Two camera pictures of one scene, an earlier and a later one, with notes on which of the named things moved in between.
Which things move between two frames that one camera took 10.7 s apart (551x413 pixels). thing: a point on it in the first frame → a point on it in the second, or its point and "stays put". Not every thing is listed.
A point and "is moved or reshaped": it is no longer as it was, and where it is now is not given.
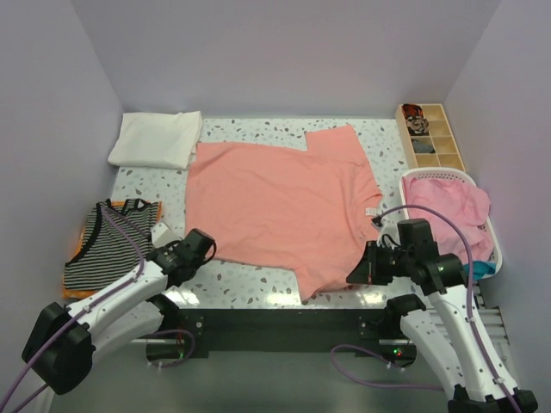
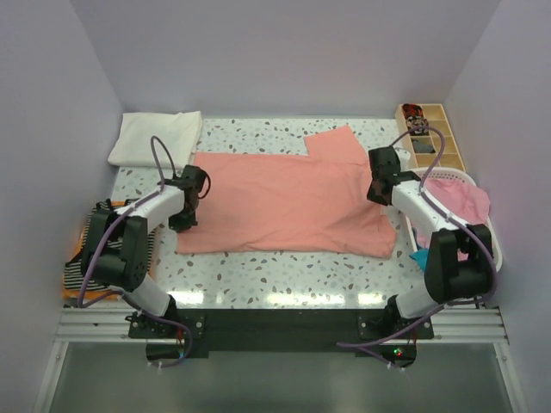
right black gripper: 363,274 → 371,196
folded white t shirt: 160,139 stays put
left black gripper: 172,246 → 181,225
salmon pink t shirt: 308,209 is moved or reshaped
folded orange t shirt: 81,293 stays put
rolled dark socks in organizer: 417,124 stays put
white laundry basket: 440,173 stays put
